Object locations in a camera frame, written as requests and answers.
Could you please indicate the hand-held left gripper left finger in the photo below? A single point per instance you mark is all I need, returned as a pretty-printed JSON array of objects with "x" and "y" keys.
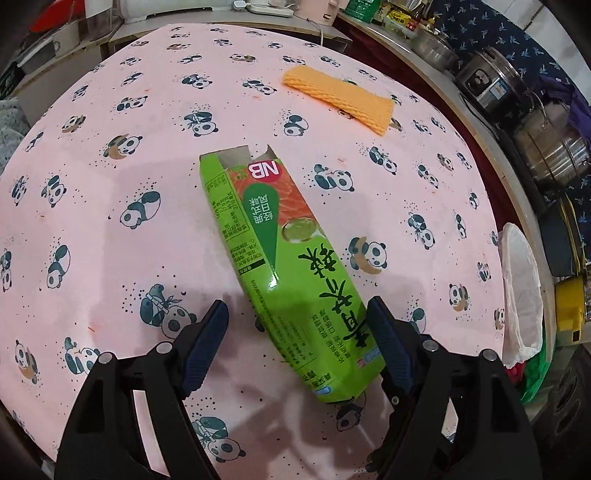
[{"x": 205, "y": 350}]

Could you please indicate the purple cloth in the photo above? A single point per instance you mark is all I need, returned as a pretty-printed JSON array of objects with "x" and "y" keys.
[{"x": 572, "y": 104}]

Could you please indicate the yellow container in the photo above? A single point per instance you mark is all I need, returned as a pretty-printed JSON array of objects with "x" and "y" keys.
[{"x": 572, "y": 309}]

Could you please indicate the metal tray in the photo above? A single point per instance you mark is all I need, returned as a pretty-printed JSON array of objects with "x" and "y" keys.
[{"x": 39, "y": 55}]

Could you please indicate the blue printed cloth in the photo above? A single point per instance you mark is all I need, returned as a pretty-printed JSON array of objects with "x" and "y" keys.
[{"x": 498, "y": 27}]

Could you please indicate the green plastic bag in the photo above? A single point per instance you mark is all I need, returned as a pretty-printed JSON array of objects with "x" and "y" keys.
[{"x": 535, "y": 378}]

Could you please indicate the green can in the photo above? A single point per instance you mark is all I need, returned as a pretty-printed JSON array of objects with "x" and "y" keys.
[{"x": 362, "y": 8}]

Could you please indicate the large steel pot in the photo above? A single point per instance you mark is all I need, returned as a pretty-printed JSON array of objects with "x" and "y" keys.
[{"x": 554, "y": 143}]

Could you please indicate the red container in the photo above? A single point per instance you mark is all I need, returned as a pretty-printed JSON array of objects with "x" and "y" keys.
[{"x": 55, "y": 16}]

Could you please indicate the pink electric kettle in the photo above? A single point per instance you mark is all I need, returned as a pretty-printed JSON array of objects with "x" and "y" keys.
[{"x": 321, "y": 9}]

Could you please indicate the white plastic bag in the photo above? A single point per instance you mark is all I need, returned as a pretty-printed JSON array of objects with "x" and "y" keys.
[{"x": 519, "y": 286}]

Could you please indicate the steel lidded bowl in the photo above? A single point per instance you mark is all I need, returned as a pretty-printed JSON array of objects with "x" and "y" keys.
[{"x": 434, "y": 50}]

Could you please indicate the green cardboard box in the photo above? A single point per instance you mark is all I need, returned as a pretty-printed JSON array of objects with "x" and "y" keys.
[{"x": 277, "y": 258}]

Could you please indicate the red cloth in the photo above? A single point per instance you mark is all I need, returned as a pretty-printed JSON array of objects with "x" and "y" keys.
[{"x": 515, "y": 371}]

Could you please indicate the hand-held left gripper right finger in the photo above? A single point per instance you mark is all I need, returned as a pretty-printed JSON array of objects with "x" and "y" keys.
[{"x": 388, "y": 344}]

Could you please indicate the white dish box grey lid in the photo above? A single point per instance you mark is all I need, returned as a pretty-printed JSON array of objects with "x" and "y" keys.
[{"x": 175, "y": 9}]

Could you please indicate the pink panda tablecloth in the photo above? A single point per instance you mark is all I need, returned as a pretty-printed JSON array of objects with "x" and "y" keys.
[{"x": 115, "y": 161}]

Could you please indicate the orange knitted cloth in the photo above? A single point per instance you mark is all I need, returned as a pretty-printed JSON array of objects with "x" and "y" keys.
[{"x": 337, "y": 94}]

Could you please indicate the steel rice cooker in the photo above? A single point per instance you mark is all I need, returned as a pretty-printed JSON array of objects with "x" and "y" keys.
[{"x": 489, "y": 81}]

